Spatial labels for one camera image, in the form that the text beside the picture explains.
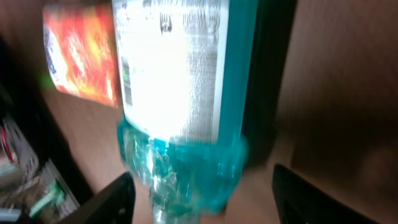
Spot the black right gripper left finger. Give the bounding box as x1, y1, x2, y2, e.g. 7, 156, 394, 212
59, 172, 136, 224

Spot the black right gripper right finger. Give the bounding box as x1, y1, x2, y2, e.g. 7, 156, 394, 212
272, 164, 376, 224

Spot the teal mouthwash bottle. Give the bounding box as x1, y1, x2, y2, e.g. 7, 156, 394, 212
112, 0, 258, 223

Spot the orange small box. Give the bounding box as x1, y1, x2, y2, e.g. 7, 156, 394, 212
42, 2, 121, 108

